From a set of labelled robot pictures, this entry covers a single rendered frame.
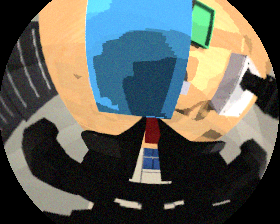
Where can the small blue trolley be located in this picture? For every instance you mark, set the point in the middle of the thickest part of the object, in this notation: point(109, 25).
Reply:
point(137, 53)

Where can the green tray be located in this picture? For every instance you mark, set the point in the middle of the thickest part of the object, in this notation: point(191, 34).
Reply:
point(211, 25)
point(200, 24)

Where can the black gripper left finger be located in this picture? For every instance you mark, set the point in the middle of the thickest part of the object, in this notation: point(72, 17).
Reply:
point(125, 145)

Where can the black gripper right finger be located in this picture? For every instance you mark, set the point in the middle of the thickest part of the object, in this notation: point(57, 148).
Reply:
point(175, 150)

